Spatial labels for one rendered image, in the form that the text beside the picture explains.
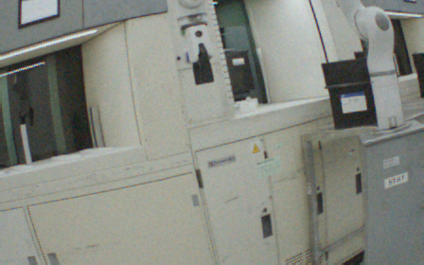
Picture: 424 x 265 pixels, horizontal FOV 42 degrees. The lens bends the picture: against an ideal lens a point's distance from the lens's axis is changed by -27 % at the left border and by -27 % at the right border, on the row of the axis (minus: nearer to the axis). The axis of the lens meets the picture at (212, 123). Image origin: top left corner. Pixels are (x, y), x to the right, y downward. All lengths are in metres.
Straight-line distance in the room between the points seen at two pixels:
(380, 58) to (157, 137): 0.85
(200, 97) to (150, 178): 0.33
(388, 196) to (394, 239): 0.18
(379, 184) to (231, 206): 0.73
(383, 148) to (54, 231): 1.13
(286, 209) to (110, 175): 0.75
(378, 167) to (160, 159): 0.79
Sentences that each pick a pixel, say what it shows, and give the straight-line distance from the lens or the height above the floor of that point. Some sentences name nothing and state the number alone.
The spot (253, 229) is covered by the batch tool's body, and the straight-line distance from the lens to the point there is 2.54.
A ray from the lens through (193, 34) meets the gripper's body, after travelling 1.85.
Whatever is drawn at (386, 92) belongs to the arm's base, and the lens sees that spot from 2.03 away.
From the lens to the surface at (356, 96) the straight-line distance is 2.48.
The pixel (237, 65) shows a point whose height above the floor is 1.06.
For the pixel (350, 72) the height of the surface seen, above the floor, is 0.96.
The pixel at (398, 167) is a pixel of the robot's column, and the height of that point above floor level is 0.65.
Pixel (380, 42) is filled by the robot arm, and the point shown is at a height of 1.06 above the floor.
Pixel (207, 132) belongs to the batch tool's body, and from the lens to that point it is 2.42.
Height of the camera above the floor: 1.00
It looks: 3 degrees down
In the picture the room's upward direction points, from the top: 11 degrees counter-clockwise
